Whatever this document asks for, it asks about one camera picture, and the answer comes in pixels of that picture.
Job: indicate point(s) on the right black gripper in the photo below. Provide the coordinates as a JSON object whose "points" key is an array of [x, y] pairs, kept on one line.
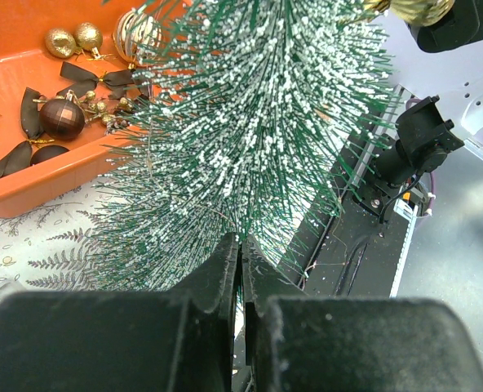
{"points": [[461, 26]]}

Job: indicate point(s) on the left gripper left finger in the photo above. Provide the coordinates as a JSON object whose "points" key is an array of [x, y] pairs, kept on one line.
{"points": [[180, 339]]}

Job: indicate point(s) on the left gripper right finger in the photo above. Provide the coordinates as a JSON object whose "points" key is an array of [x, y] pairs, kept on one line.
{"points": [[297, 342]]}

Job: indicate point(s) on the gold flower ornament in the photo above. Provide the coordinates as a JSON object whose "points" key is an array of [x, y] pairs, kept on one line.
{"points": [[419, 13]]}

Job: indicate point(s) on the small frosted christmas tree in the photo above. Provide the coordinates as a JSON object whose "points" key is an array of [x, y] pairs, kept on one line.
{"points": [[257, 101]]}

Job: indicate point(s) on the brown ribbon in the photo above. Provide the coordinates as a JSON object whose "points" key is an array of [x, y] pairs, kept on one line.
{"points": [[110, 99]]}

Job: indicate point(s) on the orange plastic tray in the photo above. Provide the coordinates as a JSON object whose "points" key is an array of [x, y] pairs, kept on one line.
{"points": [[25, 62]]}

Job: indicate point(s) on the small gold bauble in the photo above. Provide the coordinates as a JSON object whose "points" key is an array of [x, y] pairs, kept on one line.
{"points": [[89, 38], [60, 43]]}

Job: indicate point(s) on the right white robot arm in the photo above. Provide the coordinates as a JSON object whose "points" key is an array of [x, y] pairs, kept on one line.
{"points": [[444, 60]]}

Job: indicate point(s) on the brown bauble near tree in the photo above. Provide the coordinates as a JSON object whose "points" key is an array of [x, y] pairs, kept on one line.
{"points": [[46, 153]]}

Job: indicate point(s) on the floral patterned table mat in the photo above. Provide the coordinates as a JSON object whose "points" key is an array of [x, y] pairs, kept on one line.
{"points": [[53, 246]]}

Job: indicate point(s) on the brown matte bauble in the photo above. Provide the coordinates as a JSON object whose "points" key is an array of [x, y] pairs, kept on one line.
{"points": [[62, 118]]}

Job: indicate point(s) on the large gold striped bauble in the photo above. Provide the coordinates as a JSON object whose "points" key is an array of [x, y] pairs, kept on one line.
{"points": [[137, 37]]}

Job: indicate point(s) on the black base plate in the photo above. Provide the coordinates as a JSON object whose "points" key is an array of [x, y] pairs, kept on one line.
{"points": [[356, 252]]}

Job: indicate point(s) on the white slotted cable duct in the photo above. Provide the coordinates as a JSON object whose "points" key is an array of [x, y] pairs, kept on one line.
{"points": [[410, 214]]}

